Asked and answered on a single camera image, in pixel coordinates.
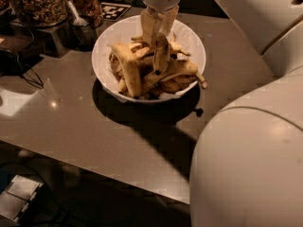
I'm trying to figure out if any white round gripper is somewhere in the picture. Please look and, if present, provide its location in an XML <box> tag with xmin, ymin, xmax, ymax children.
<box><xmin>140</xmin><ymin>0</ymin><xmax>181</xmax><ymax>46</ymax></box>

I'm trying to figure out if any curved banana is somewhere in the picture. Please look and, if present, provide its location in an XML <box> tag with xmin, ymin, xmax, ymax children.
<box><xmin>152</xmin><ymin>33</ymin><xmax>170</xmax><ymax>76</ymax></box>

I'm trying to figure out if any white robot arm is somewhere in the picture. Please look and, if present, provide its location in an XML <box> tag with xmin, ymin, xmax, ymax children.
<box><xmin>189</xmin><ymin>0</ymin><xmax>303</xmax><ymax>227</ymax></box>

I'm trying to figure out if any white bowl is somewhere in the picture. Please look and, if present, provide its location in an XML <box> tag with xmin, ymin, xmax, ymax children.
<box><xmin>92</xmin><ymin>15</ymin><xmax>206</xmax><ymax>104</ymax></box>

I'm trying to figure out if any right banana with stem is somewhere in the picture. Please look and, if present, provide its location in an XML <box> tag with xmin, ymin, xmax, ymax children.
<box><xmin>141</xmin><ymin>60</ymin><xmax>207</xmax><ymax>95</ymax></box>

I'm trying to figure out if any left long banana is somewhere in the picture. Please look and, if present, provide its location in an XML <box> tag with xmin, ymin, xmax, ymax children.
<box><xmin>110</xmin><ymin>43</ymin><xmax>142</xmax><ymax>98</ymax></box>

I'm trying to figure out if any black white marker tag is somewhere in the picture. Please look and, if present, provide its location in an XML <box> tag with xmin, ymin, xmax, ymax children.
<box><xmin>101</xmin><ymin>2</ymin><xmax>132</xmax><ymax>21</ymax></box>

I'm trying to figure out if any dark cup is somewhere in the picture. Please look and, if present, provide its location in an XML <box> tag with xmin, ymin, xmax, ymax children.
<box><xmin>69</xmin><ymin>16</ymin><xmax>97</xmax><ymax>50</ymax></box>

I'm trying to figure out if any metal spoon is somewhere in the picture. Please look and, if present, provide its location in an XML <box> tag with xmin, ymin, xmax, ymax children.
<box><xmin>65</xmin><ymin>0</ymin><xmax>88</xmax><ymax>26</ymax></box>

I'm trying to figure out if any metal stand block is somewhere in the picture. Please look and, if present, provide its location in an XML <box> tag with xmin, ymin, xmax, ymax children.
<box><xmin>33</xmin><ymin>22</ymin><xmax>71</xmax><ymax>58</ymax></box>

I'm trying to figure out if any glass jar of nuts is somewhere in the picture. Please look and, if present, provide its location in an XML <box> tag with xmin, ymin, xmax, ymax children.
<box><xmin>10</xmin><ymin>0</ymin><xmax>68</xmax><ymax>27</ymax></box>

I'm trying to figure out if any grey box on floor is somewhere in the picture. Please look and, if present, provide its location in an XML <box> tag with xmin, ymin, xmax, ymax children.
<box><xmin>0</xmin><ymin>175</ymin><xmax>44</xmax><ymax>227</ymax></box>

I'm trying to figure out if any black device with cable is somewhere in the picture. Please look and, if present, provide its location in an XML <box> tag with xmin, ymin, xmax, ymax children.
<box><xmin>0</xmin><ymin>21</ymin><xmax>45</xmax><ymax>90</ymax></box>

